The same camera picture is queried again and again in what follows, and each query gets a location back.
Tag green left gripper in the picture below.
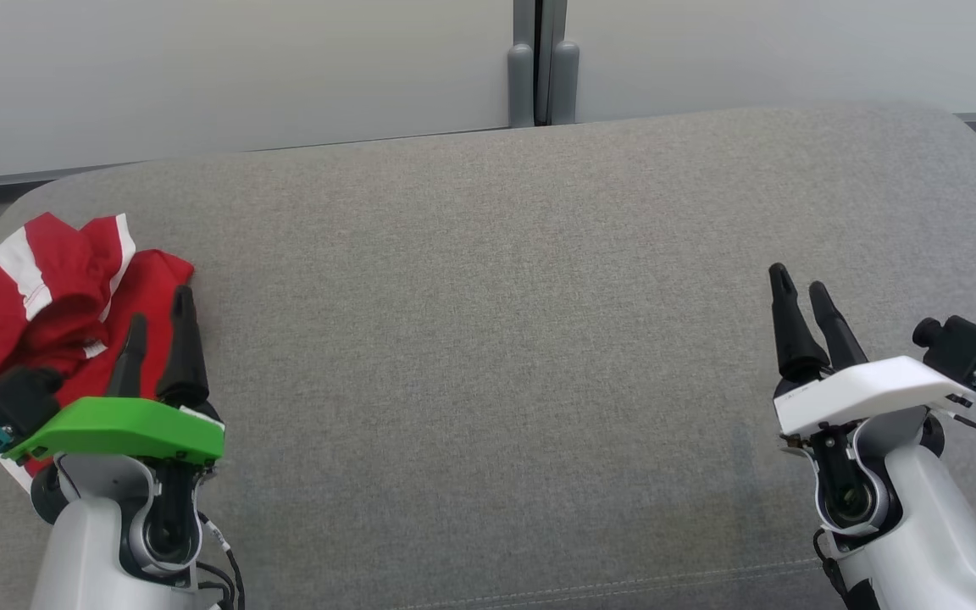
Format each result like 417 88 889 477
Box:
5 286 226 465

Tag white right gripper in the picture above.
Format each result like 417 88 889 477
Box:
768 263 976 437

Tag red and white shirt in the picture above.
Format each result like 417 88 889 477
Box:
0 249 196 494

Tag red shorts with white stripes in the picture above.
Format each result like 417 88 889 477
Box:
0 212 137 420

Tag grey fabric sofa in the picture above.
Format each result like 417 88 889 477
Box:
0 102 976 610

